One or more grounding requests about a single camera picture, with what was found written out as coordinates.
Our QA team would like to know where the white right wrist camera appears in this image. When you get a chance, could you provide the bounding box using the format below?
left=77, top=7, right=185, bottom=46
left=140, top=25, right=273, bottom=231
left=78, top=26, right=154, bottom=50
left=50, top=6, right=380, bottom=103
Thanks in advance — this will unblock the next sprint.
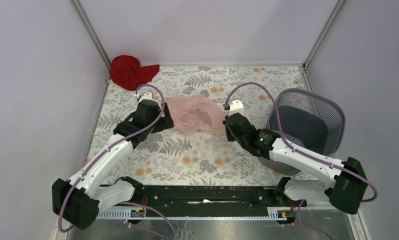
left=223, top=100, right=244, bottom=116

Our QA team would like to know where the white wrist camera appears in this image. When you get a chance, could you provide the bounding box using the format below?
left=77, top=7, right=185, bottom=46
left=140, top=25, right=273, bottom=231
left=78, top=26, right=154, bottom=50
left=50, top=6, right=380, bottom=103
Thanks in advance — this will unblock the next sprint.
left=135, top=91, right=158, bottom=104
left=223, top=100, right=244, bottom=116

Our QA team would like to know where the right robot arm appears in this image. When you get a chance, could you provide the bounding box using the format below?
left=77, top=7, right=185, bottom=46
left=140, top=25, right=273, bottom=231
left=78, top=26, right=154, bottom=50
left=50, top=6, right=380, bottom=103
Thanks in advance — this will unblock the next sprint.
left=222, top=113, right=370, bottom=215

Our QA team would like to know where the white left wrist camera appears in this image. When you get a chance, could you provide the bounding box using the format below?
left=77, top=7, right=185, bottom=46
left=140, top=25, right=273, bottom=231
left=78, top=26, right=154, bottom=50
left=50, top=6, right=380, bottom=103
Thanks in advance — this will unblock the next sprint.
left=135, top=91, right=158, bottom=104

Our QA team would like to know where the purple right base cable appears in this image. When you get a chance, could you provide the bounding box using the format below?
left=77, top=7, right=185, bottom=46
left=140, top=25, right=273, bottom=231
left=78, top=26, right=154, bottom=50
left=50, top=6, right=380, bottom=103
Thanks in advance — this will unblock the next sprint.
left=280, top=197, right=335, bottom=240

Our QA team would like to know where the red crumpled cloth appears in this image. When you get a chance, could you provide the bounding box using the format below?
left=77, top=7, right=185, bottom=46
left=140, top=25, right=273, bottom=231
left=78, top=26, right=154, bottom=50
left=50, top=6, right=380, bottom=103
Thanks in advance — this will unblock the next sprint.
left=109, top=55, right=160, bottom=91

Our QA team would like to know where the aluminium frame post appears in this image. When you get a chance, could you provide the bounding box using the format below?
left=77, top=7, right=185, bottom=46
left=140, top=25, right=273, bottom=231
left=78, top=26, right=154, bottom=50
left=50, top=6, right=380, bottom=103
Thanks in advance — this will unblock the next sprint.
left=70, top=0, right=112, bottom=69
left=302, top=0, right=347, bottom=70

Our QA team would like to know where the white slotted cable duct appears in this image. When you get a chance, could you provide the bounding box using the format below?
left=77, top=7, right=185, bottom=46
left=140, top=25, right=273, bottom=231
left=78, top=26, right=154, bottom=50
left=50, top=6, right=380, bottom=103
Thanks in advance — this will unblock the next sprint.
left=97, top=205, right=297, bottom=221

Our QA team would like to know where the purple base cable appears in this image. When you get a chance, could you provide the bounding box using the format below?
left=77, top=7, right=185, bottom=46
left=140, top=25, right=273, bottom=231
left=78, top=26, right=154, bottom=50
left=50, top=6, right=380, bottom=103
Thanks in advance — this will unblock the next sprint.
left=119, top=201, right=178, bottom=240
left=280, top=197, right=335, bottom=240

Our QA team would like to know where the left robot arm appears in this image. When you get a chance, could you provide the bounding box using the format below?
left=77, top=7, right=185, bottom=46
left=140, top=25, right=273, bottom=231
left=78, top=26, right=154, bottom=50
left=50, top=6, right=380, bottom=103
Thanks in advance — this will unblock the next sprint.
left=51, top=99, right=174, bottom=233

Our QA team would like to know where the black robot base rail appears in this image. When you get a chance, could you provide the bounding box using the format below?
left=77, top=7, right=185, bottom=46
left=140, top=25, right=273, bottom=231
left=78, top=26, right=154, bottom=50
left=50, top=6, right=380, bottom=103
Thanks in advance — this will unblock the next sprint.
left=129, top=185, right=307, bottom=211

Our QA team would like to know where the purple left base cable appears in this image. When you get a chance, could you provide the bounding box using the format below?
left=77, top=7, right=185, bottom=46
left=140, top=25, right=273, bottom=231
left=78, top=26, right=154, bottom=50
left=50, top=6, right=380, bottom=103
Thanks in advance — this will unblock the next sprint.
left=119, top=201, right=178, bottom=240

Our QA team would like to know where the aluminium frame post left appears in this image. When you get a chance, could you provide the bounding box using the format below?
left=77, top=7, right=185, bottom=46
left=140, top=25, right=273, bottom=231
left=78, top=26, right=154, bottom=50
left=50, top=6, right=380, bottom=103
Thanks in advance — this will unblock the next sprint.
left=70, top=0, right=112, bottom=69

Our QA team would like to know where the pink plastic trash bag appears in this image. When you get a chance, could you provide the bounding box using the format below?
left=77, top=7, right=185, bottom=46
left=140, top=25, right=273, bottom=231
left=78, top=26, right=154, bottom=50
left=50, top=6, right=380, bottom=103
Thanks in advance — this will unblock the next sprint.
left=164, top=94, right=226, bottom=134

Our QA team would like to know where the aluminium frame post right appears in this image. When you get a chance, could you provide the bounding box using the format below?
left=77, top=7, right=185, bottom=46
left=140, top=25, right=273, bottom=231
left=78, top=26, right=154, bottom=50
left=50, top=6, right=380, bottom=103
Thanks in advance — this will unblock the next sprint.
left=302, top=0, right=347, bottom=70

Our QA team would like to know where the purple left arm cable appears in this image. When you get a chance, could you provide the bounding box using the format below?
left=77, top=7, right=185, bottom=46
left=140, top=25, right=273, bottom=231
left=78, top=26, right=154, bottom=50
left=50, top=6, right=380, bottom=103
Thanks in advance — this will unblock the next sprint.
left=57, top=84, right=166, bottom=233

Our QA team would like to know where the grey slotted trash bin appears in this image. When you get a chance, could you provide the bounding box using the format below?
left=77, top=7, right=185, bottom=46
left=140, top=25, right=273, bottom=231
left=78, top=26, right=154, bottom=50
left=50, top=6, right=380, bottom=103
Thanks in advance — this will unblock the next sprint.
left=257, top=88, right=346, bottom=177

